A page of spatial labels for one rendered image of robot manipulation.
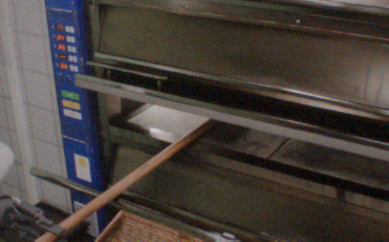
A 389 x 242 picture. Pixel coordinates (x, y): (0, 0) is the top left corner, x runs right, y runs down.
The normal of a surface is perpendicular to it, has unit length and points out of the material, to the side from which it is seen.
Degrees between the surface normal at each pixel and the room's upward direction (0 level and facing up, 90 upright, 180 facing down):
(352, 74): 70
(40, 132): 90
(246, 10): 90
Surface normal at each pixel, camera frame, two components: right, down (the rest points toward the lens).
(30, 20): -0.55, 0.36
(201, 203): -0.52, 0.02
